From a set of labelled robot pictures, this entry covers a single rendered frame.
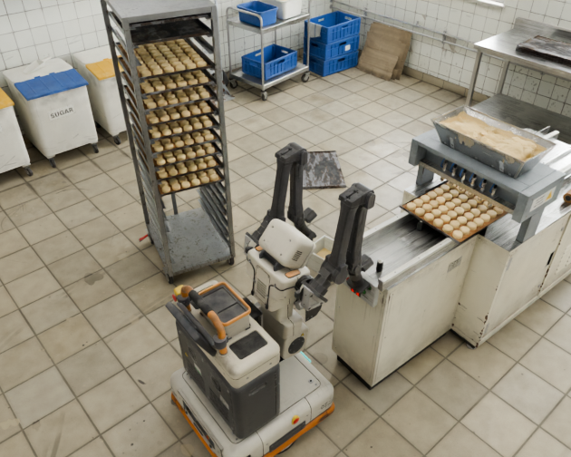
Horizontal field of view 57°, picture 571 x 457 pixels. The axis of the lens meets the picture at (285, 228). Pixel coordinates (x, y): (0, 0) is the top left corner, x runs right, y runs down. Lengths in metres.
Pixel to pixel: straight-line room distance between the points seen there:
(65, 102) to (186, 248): 1.96
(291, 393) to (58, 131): 3.38
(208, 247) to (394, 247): 1.55
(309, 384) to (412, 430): 0.63
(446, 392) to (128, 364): 1.87
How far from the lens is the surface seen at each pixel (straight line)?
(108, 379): 3.37
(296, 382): 2.86
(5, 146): 5.14
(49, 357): 3.60
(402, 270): 2.56
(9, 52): 5.61
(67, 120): 5.23
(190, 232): 3.99
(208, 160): 3.37
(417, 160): 3.10
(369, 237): 2.76
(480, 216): 2.98
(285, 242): 2.29
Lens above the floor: 2.60
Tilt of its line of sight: 38 degrees down
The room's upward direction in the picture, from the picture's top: straight up
